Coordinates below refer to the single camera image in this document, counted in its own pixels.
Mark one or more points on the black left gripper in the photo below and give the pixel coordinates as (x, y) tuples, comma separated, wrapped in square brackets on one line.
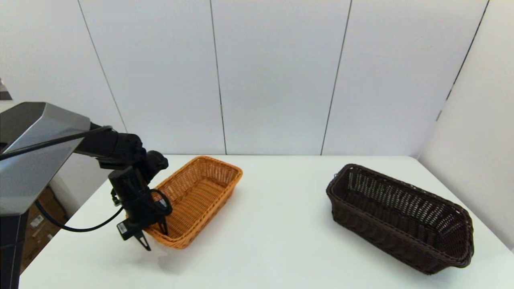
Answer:
[(134, 200)]

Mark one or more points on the orange wicker basket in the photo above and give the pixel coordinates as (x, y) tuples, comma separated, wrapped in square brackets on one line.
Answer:
[(200, 196)]

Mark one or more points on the dark brown wicker basket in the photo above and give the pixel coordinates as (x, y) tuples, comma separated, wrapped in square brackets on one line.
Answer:
[(401, 216)]

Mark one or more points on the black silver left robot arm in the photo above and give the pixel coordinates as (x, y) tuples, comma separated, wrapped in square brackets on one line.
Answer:
[(36, 160)]

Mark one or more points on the labelled brown cardboard box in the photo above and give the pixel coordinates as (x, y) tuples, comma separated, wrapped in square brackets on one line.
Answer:
[(44, 220)]

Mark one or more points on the grey wall fixture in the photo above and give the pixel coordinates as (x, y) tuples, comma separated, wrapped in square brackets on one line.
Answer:
[(4, 94)]

